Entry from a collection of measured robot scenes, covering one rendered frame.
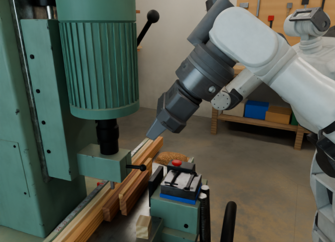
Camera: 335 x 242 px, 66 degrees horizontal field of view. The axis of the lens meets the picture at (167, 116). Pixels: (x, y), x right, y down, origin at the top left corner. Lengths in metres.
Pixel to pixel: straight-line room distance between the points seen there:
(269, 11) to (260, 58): 3.33
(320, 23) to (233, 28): 0.41
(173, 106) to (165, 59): 3.76
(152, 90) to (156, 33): 0.94
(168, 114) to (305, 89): 0.22
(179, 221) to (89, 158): 0.30
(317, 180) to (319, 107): 0.75
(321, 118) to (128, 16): 0.42
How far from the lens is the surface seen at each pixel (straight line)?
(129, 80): 0.62
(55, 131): 0.73
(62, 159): 0.76
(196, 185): 0.72
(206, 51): 0.45
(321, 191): 1.23
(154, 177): 0.76
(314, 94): 0.44
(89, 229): 0.73
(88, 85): 0.60
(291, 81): 0.44
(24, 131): 0.75
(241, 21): 0.44
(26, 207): 0.89
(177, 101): 0.46
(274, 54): 0.42
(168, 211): 0.75
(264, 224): 2.20
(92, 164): 0.75
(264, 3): 3.76
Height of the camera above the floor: 1.41
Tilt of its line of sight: 20 degrees down
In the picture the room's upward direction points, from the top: straight up
